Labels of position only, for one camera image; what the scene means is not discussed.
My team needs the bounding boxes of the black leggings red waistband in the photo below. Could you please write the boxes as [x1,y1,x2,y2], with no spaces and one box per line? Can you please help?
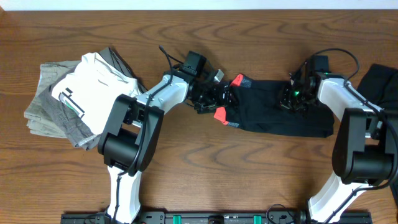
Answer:
[214,74,335,138]

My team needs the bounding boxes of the black garment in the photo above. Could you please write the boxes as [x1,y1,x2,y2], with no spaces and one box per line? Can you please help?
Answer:
[356,63,398,206]

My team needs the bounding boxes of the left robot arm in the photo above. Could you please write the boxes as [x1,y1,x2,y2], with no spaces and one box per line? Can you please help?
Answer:
[98,51,231,223]

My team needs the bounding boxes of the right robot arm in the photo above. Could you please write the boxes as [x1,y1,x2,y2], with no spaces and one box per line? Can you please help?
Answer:
[280,52,397,223]

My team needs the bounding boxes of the white folded t-shirt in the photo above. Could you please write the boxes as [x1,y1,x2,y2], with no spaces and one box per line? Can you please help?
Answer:
[51,53,141,134]

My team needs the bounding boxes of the khaki folded cargo pants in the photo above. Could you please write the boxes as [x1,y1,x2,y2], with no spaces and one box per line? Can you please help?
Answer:
[24,60,100,151]

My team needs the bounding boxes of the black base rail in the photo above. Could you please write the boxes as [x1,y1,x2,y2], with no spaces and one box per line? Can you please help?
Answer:
[60,205,373,224]

